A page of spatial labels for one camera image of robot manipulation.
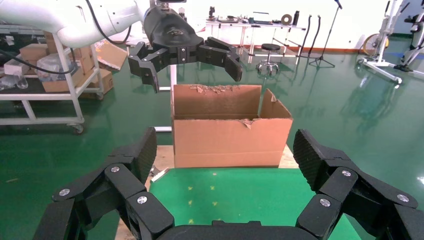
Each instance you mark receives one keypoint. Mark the white stand with yellow wheel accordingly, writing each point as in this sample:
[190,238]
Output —
[381,70]

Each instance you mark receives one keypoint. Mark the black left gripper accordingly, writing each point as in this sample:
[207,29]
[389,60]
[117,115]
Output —
[172,36]

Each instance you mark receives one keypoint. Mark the black curved pole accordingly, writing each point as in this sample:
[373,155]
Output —
[305,33]
[316,36]

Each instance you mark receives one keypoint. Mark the black round stool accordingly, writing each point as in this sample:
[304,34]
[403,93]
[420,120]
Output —
[271,47]

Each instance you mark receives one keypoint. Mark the wide cardboard box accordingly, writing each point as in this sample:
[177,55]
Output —
[59,86]

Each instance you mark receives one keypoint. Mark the black bottle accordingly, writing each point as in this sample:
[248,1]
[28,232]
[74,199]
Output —
[296,18]

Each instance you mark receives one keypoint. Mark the white wheeled cart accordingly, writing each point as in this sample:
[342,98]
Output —
[39,96]

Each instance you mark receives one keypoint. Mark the small cardboard box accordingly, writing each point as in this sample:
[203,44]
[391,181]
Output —
[33,52]

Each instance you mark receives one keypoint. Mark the small white box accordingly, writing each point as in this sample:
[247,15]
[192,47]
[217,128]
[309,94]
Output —
[16,67]

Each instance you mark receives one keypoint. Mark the brown tape roll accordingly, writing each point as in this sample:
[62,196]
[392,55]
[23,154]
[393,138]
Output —
[282,20]

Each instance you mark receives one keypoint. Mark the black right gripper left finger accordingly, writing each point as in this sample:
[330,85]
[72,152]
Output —
[116,198]

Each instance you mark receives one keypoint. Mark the small black device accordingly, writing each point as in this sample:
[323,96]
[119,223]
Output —
[212,12]

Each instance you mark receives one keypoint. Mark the torn flat cardboard sheet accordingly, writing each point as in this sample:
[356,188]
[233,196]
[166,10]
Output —
[111,56]

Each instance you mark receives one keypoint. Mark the clear plastic bag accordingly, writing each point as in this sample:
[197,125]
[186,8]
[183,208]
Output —
[53,64]

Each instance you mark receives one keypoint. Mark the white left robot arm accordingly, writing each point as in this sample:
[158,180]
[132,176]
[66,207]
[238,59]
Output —
[49,15]

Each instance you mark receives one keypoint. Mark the black tripod stand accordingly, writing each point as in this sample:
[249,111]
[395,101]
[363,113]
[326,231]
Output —
[323,59]

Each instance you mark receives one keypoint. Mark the silver metal clip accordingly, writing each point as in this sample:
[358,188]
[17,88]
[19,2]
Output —
[160,174]

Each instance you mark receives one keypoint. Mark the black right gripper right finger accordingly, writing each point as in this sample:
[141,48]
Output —
[357,198]

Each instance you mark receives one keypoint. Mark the cardboard box with tape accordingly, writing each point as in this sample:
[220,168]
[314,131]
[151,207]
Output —
[104,82]

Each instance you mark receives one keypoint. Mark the white black exercise machine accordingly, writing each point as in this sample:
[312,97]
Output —
[412,53]

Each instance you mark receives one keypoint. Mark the large open cardboard carton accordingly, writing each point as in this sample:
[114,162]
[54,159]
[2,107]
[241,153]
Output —
[228,142]

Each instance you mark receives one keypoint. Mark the white metal frame table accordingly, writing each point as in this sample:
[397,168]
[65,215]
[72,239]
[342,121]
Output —
[232,24]

